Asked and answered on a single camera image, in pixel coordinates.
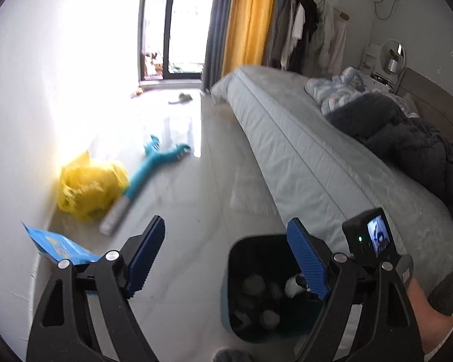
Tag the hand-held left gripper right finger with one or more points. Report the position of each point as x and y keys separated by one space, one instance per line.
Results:
x=308 y=260

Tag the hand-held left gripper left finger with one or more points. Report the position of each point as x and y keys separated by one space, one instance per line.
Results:
x=147 y=260

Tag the dark teal trash bin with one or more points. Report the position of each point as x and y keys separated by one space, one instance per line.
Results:
x=249 y=252

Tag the person's right forearm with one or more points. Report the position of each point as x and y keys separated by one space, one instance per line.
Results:
x=430 y=316

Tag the white crumpled paper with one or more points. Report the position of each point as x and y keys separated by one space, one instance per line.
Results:
x=293 y=286

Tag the grey crumpled tissue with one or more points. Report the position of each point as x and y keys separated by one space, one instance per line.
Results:
x=253 y=286
x=269 y=319

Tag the yellow plastic bag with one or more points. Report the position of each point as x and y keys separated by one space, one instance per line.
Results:
x=90 y=188

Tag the blue packet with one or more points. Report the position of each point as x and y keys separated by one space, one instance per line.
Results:
x=56 y=247

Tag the teal claw grabber toy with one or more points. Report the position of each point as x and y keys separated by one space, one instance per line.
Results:
x=151 y=167

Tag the bed with light blue sheet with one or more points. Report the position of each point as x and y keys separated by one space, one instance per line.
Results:
x=294 y=158

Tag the dark grey clothing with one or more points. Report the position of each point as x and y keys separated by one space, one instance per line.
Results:
x=447 y=286

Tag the dark grey fleece blanket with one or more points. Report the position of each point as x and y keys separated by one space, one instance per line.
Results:
x=400 y=135

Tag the grey fuzzy slipper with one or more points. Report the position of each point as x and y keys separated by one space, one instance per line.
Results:
x=232 y=356

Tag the light blue patterned blanket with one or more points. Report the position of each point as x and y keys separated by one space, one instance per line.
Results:
x=336 y=88

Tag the white dresser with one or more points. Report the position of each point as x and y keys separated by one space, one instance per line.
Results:
x=381 y=81

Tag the beige headboard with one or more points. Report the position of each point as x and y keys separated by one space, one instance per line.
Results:
x=434 y=98

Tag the grey item on floor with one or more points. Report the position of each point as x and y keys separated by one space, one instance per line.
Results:
x=182 y=98

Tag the small orange item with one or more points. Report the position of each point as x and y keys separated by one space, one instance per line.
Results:
x=137 y=92

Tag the white table lamp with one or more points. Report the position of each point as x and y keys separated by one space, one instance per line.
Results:
x=393 y=66

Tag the white shelf rack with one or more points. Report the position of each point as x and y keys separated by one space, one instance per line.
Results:
x=370 y=60

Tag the round mirror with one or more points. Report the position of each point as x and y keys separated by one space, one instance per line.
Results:
x=390 y=49

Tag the pale pink hanging garment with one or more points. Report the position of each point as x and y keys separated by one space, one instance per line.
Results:
x=338 y=45

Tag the light green hanging jacket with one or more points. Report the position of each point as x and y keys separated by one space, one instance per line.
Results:
x=322 y=34

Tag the white hanging shirt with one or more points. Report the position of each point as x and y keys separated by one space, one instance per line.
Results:
x=292 y=34

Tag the grey brown hanging garment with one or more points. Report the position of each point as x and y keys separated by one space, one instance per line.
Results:
x=283 y=30

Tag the black hanging garment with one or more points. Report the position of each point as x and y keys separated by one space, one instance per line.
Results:
x=305 y=19

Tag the yellow curtain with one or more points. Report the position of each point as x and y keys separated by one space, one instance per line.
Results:
x=249 y=19

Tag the grey curtain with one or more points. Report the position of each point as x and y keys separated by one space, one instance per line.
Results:
x=217 y=26

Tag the clothes rail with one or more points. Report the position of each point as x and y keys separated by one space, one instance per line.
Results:
x=339 y=10

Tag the sliding glass door frame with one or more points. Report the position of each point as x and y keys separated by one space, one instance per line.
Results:
x=166 y=26

